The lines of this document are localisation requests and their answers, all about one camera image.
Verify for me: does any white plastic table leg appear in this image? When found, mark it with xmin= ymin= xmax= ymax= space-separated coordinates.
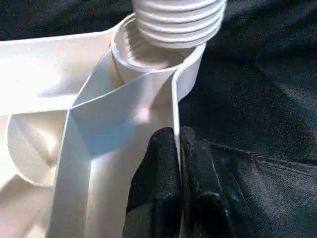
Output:
xmin=131 ymin=0 xmax=227 ymax=49

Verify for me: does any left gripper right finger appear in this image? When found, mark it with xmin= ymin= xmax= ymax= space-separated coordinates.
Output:
xmin=179 ymin=126 xmax=254 ymax=238

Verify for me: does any white plastic table top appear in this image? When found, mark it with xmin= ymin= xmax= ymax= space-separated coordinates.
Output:
xmin=0 ymin=12 xmax=206 ymax=238

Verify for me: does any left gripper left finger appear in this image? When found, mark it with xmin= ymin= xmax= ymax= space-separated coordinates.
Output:
xmin=122 ymin=127 xmax=184 ymax=238

